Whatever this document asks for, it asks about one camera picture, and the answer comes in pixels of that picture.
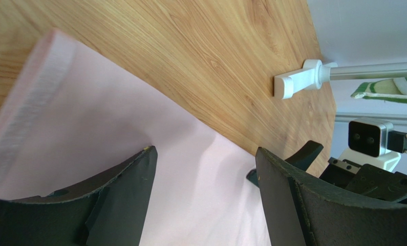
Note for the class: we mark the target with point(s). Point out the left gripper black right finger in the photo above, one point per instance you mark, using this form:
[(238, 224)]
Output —
[(301, 209)]

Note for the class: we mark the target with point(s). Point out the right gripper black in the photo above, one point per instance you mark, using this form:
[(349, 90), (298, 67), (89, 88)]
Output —
[(366, 180)]

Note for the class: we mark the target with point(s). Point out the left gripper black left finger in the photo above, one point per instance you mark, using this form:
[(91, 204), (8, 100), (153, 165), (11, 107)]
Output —
[(106, 209)]

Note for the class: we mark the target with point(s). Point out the pink cloth napkin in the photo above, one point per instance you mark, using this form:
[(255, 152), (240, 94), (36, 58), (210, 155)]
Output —
[(73, 113)]

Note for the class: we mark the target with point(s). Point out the white clothes rack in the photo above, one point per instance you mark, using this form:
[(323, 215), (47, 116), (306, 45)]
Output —
[(314, 73)]

